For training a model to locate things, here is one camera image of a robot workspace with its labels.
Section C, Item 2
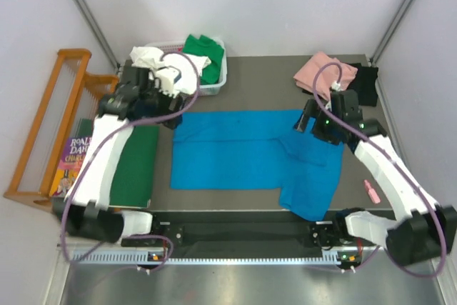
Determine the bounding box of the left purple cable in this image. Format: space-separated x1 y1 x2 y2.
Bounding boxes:
59 51 201 277

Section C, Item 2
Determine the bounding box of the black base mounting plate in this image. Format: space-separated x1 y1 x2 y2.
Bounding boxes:
120 221 376 249

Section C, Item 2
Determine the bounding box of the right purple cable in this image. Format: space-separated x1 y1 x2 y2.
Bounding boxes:
312 61 448 279

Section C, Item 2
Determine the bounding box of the left aluminium frame post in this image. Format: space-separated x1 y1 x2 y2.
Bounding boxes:
73 0 121 70

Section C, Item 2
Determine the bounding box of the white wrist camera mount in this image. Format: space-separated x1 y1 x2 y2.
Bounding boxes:
330 81 345 91
153 66 181 98

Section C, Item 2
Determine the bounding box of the white t-shirt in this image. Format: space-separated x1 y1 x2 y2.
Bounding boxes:
130 46 210 96

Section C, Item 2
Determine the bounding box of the pink highlighter pen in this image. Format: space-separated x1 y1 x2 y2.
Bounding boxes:
363 179 381 204

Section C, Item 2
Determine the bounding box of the right aluminium frame post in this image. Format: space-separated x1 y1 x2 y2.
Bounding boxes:
368 0 415 66

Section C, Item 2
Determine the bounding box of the green t-shirt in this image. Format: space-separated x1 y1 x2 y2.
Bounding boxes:
182 35 225 85

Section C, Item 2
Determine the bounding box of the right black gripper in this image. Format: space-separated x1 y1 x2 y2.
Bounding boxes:
293 99 343 146

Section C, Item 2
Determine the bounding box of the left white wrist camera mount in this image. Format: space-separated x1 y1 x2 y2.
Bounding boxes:
153 66 181 98

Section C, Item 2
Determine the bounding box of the black folded t-shirt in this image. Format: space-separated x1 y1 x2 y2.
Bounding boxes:
302 63 378 107

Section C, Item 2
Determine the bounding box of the white plastic laundry basket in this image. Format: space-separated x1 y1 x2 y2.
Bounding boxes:
146 36 227 96

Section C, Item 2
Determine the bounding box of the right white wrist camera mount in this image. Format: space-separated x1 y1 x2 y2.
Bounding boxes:
330 81 345 91

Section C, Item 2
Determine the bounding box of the purple cable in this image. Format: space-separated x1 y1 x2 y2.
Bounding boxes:
59 51 201 277
312 61 448 279

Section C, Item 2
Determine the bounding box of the white slotted cable duct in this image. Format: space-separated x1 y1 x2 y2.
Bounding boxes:
71 250 361 266

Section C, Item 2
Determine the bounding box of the Roald Dahl book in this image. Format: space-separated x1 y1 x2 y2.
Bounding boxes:
49 136 91 197

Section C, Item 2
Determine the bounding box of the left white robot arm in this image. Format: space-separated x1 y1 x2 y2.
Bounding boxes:
52 65 197 246

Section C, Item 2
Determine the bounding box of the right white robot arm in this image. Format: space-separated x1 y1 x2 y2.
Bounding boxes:
294 90 456 267

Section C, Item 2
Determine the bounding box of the blue t-shirt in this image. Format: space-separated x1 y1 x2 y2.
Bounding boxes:
170 109 344 221

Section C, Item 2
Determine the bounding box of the aluminium frame post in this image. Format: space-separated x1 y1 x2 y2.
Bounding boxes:
368 0 415 66
73 0 121 70

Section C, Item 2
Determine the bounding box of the pink folded t-shirt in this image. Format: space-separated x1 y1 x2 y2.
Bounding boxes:
293 51 358 101

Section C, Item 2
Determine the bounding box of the wooden book rack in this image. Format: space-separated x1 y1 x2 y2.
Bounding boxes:
4 48 117 212

